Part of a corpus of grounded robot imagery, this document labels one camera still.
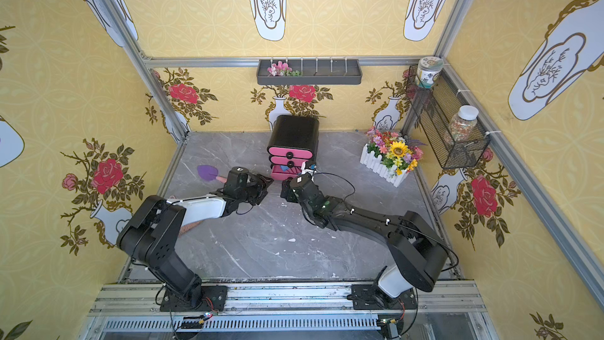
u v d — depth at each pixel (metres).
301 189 0.63
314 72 0.92
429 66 0.85
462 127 0.65
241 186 0.76
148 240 0.47
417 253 0.43
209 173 1.06
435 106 0.98
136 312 0.74
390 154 0.90
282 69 0.88
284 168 1.03
